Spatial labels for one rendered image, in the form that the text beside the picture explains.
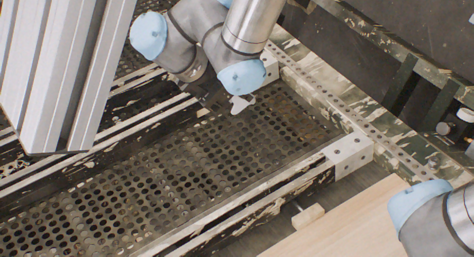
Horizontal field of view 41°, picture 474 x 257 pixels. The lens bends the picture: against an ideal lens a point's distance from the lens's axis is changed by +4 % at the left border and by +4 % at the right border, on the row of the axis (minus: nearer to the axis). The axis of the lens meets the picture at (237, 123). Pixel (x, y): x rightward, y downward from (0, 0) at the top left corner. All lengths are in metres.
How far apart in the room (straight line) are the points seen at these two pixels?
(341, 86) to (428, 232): 1.14
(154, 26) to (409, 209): 0.56
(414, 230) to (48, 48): 0.44
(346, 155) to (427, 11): 1.20
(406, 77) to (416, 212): 1.79
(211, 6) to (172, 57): 0.12
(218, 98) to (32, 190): 0.67
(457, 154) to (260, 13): 0.88
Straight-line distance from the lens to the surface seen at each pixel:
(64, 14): 0.38
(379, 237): 1.50
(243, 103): 1.29
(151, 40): 1.06
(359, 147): 1.59
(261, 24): 0.92
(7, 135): 1.85
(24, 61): 0.44
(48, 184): 1.71
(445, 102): 2.37
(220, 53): 0.98
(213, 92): 1.21
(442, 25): 2.61
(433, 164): 1.57
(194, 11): 1.06
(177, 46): 1.08
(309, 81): 1.80
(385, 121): 1.69
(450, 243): 0.67
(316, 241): 1.48
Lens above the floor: 2.18
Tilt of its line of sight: 39 degrees down
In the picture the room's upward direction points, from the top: 92 degrees counter-clockwise
